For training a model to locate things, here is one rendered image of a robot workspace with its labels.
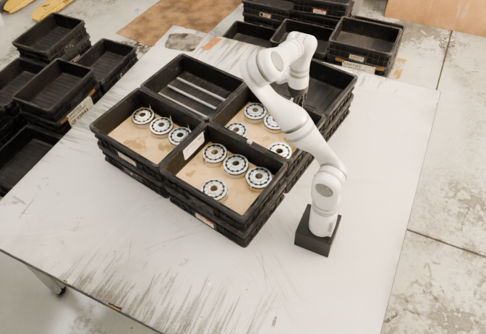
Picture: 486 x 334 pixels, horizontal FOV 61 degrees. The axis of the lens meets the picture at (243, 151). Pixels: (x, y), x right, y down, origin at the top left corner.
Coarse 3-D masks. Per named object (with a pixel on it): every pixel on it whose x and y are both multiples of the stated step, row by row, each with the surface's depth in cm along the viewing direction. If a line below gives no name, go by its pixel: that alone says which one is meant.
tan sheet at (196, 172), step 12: (192, 168) 169; (204, 168) 169; (216, 168) 168; (192, 180) 165; (204, 180) 165; (228, 180) 164; (240, 180) 164; (228, 192) 161; (240, 192) 160; (252, 192) 160; (228, 204) 157; (240, 204) 157
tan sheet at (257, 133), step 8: (240, 112) 189; (232, 120) 186; (240, 120) 186; (248, 128) 182; (256, 128) 182; (248, 136) 179; (256, 136) 179; (264, 136) 179; (272, 136) 179; (280, 136) 178; (264, 144) 176
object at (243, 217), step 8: (200, 128) 170; (216, 128) 169; (192, 136) 167; (232, 136) 166; (184, 144) 164; (248, 144) 163; (176, 152) 162; (264, 152) 160; (168, 160) 159; (280, 160) 157; (160, 168) 157; (168, 176) 156; (176, 176) 154; (280, 176) 154; (184, 184) 152; (272, 184) 150; (192, 192) 151; (264, 192) 148; (208, 200) 148; (216, 200) 147; (224, 208) 144; (248, 208) 144; (232, 216) 144; (240, 216) 142; (248, 216) 144
